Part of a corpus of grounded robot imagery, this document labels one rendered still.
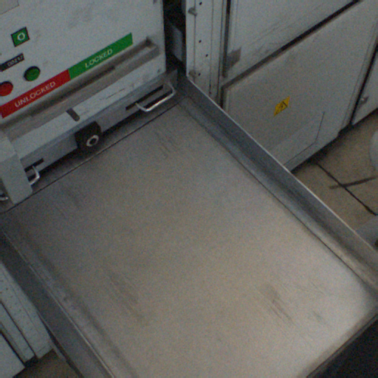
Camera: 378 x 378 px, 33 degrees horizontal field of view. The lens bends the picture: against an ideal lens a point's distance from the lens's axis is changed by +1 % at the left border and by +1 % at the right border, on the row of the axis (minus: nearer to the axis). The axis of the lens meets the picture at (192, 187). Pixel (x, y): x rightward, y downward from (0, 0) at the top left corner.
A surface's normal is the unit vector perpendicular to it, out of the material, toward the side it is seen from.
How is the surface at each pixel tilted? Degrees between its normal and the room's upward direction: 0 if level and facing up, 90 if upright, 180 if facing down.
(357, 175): 0
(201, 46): 90
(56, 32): 90
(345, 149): 0
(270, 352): 0
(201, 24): 90
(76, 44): 90
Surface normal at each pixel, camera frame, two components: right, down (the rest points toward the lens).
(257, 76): 0.64, 0.65
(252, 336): 0.00, -0.53
